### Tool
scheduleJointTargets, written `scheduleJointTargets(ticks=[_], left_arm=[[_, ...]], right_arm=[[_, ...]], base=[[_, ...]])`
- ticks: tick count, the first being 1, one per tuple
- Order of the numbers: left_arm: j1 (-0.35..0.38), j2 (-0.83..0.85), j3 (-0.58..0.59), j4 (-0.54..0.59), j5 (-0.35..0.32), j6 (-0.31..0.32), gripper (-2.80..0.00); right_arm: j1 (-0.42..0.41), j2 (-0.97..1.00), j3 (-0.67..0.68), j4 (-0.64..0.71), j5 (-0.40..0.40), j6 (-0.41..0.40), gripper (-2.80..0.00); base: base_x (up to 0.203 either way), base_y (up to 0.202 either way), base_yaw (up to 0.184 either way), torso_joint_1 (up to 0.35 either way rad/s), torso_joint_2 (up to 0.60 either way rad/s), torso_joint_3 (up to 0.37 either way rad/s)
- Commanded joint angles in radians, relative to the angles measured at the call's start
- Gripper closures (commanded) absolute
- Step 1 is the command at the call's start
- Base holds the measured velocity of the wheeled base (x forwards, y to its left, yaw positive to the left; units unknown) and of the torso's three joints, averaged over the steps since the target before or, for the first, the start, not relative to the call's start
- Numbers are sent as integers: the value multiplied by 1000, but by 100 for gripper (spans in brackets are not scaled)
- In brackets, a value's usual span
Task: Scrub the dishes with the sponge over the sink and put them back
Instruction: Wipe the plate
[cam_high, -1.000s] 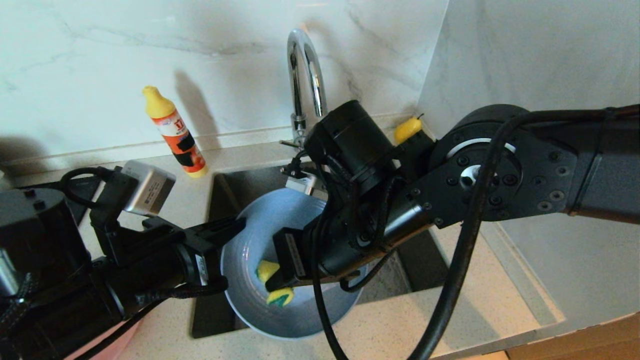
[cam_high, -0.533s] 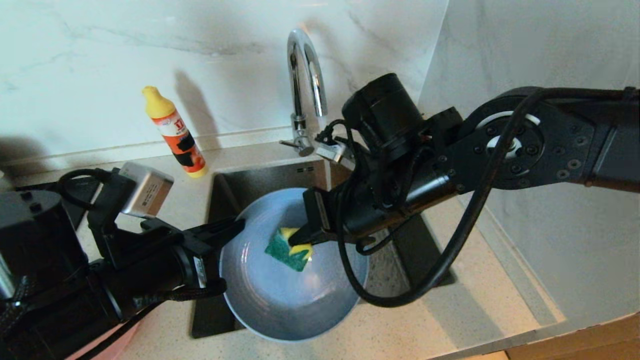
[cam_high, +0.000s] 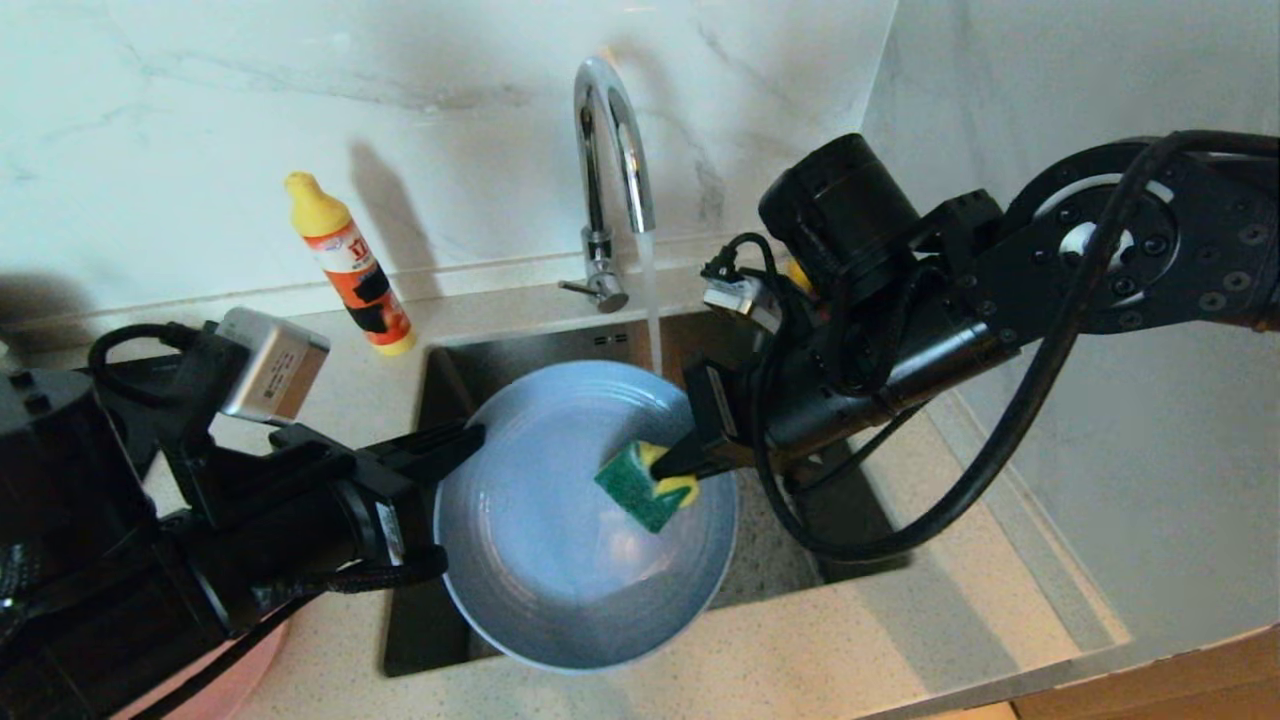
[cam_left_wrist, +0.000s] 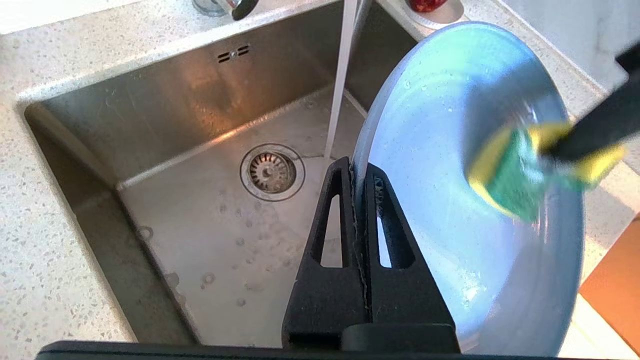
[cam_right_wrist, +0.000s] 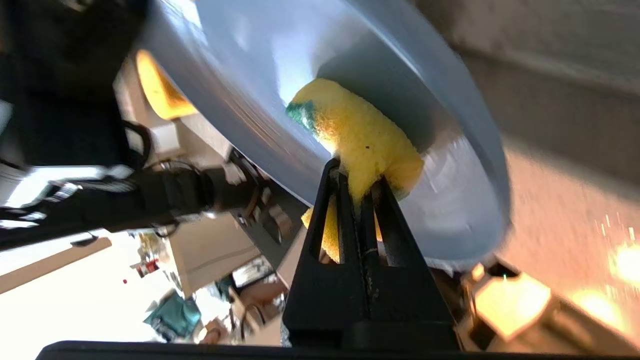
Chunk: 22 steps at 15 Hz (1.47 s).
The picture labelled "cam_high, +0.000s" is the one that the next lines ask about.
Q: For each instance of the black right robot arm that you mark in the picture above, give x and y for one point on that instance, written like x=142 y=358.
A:
x=1100 y=260

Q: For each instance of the yellow fish-shaped sponge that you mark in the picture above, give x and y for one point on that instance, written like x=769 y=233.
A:
x=635 y=490

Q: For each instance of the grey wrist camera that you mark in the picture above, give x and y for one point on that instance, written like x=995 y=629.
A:
x=275 y=365
x=745 y=298

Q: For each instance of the pink plastic plate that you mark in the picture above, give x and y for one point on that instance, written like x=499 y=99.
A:
x=230 y=680

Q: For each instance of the chrome faucet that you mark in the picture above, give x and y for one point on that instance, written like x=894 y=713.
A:
x=600 y=150

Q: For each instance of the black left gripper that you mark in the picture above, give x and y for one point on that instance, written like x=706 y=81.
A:
x=290 y=520

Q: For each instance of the blue plastic plate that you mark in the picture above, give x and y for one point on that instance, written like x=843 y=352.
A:
x=560 y=580

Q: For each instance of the running water stream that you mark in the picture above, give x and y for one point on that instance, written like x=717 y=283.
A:
x=652 y=300

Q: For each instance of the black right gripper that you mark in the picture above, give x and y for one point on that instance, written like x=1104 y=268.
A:
x=800 y=420

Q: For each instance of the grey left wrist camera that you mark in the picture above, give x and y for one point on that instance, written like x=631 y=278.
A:
x=275 y=365

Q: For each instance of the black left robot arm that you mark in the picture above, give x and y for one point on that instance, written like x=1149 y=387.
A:
x=70 y=550

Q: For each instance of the stainless steel sink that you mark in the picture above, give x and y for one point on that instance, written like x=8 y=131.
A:
x=860 y=530

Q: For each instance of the yellow orange dish soap bottle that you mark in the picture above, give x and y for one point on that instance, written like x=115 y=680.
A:
x=358 y=268

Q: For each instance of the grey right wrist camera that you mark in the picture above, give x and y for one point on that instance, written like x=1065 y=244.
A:
x=745 y=298

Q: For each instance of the wooden cabinet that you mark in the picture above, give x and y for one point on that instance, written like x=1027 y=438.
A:
x=1180 y=690

